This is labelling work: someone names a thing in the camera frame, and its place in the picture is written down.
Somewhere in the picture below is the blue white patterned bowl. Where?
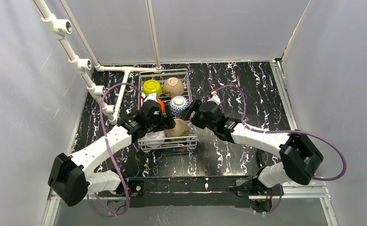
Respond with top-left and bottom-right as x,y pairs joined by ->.
168,96 -> 190,117

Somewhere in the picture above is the white ceramic bowl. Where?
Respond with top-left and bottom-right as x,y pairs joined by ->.
141,131 -> 166,148
157,99 -> 165,113

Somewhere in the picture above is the white striped bottom bowl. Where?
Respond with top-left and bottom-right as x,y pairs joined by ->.
166,118 -> 190,141

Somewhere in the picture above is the yellow-green plastic bowl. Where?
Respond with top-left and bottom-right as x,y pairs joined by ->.
142,80 -> 163,96

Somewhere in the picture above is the beige ceramic bowl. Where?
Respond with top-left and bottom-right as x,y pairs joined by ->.
163,77 -> 184,98

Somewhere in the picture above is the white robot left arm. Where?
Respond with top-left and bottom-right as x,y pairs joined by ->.
48,100 -> 175,207

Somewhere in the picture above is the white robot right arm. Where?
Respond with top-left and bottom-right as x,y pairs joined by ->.
179,99 -> 324,189

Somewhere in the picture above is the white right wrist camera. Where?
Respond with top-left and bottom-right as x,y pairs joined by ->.
208,90 -> 221,105

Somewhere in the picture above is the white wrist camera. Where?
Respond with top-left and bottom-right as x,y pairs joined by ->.
143,93 -> 159,103
208,90 -> 221,105

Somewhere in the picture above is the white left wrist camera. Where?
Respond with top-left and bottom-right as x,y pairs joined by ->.
143,93 -> 159,103

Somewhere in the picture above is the white wire dish rack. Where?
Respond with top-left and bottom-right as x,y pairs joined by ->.
138,69 -> 197,152

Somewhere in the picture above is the coiled black cable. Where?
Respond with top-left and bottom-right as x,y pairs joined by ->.
256,149 -> 267,169

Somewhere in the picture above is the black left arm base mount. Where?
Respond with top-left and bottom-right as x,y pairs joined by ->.
107,179 -> 145,216

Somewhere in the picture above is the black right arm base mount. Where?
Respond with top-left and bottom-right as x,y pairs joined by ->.
227,179 -> 273,213

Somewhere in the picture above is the aluminium base frame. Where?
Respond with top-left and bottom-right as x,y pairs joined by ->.
51,60 -> 336,226

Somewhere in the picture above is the white pvc pipe frame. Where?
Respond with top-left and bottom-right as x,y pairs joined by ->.
33,0 -> 161,125

